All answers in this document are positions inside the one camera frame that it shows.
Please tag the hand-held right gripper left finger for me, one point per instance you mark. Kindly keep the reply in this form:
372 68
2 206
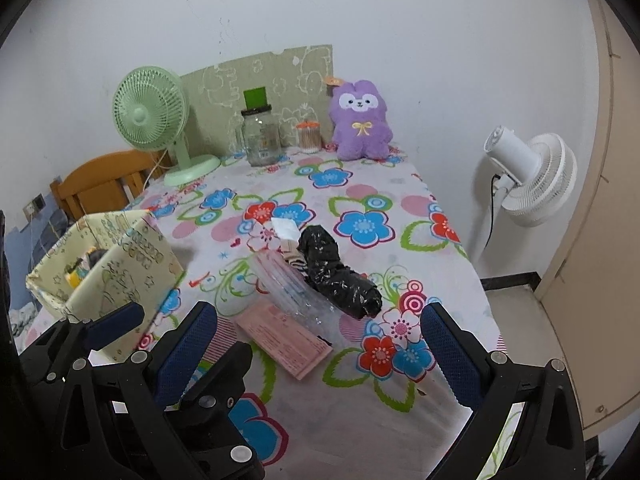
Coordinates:
185 355

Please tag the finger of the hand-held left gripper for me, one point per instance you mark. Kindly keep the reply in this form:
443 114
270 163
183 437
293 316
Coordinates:
220 385
117 322

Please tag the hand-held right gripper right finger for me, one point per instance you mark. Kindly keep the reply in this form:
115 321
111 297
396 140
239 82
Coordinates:
450 355

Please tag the yellow printed storage box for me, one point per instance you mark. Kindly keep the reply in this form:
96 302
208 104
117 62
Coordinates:
135 265

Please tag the yellow cartoon tissue pack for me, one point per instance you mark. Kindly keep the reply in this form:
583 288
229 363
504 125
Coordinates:
77 277

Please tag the grey cloth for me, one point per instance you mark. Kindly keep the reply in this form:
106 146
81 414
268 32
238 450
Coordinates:
95 260

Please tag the pink packet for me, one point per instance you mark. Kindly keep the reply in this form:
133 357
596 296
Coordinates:
280 345

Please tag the clear plastic bag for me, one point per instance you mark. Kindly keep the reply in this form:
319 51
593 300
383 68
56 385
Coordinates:
295 300

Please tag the black plastic bag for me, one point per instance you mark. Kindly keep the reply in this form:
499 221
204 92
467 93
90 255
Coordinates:
330 270

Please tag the striped sock with white label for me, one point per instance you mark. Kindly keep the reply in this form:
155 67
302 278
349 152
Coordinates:
286 229

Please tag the floral tablecloth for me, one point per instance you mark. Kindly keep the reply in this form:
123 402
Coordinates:
350 185

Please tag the beige door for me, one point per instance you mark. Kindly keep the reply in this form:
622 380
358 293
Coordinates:
600 210

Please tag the white standing fan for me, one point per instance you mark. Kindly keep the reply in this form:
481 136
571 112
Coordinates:
515 155

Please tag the green desk fan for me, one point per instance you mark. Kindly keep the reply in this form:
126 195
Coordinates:
145 110

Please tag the glass jar with green lid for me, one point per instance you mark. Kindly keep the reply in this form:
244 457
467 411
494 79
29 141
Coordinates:
260 140

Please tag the purple plush bunny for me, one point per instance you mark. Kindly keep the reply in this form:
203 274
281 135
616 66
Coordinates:
360 135

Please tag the small cotton swab jar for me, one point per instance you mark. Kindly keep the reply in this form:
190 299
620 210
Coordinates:
308 140

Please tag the green printed board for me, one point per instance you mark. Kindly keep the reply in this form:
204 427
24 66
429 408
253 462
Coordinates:
280 75

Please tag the small orange ornament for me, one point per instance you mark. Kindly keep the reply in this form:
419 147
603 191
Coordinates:
332 80

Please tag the wall socket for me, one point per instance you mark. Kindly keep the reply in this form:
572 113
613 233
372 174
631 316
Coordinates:
36 203

